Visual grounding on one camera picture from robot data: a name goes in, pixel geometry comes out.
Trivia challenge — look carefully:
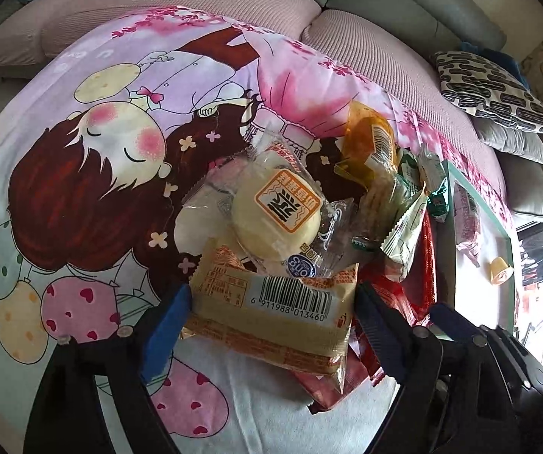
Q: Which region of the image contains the small green candy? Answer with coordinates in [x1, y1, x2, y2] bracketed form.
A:
[429, 183, 451, 222]

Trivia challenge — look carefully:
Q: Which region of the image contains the black white patterned pillow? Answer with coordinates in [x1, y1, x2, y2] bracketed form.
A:
[430, 50, 543, 133]

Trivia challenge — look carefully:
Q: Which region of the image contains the pink textured sofa seat pad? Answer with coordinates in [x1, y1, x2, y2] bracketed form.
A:
[0, 0, 323, 67]
[300, 8, 509, 190]

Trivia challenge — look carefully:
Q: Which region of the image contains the teal rimmed white tray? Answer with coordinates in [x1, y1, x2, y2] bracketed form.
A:
[442, 158, 524, 339]

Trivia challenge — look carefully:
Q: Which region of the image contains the pink snack packet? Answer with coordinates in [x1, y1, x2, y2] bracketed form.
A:
[452, 180, 484, 266]

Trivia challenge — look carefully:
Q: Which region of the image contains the grey sofa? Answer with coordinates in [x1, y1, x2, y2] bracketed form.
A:
[0, 0, 543, 221]

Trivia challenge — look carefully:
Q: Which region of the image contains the orange clear snack packet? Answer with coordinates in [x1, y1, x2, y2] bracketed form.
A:
[335, 99, 401, 171]

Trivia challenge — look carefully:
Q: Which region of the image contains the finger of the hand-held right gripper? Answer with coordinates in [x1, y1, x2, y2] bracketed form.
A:
[429, 303, 495, 341]

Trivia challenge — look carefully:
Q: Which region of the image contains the green white snack packet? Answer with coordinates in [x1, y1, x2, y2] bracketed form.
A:
[395, 146, 449, 199]

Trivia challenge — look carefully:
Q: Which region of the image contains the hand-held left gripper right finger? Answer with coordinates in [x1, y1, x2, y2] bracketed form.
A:
[356, 283, 518, 454]

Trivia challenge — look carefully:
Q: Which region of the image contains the printed blanket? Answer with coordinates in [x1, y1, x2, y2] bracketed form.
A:
[0, 5, 518, 454]

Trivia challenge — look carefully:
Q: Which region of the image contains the clear biscuit packet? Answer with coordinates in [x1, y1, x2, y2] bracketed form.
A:
[353, 168, 412, 249]

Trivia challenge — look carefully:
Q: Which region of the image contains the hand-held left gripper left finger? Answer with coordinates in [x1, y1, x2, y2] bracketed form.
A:
[23, 285, 194, 454]

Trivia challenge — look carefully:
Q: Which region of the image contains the grey pillow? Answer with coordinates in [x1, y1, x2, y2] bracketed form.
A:
[473, 116, 543, 168]

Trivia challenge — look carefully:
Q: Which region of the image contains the small jelly cup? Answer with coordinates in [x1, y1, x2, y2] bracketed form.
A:
[488, 255, 515, 286]

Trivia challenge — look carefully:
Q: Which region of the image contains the cream green snack packet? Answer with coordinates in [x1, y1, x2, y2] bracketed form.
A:
[379, 188, 429, 281]

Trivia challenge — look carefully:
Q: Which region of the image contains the dark red snack packet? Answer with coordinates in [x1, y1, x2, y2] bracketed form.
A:
[288, 336, 388, 414]

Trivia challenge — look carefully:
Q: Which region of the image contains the round white bun packet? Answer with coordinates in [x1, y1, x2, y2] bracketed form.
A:
[179, 144, 360, 277]

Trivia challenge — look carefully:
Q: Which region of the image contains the red gold patterned packet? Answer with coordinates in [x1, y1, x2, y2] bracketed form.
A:
[361, 208, 439, 341]

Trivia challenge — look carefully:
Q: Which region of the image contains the blue cloth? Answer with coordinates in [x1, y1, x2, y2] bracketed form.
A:
[461, 42, 525, 81]

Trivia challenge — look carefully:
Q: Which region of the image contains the beige barcode snack packet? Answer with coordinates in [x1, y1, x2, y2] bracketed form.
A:
[181, 236, 360, 389]

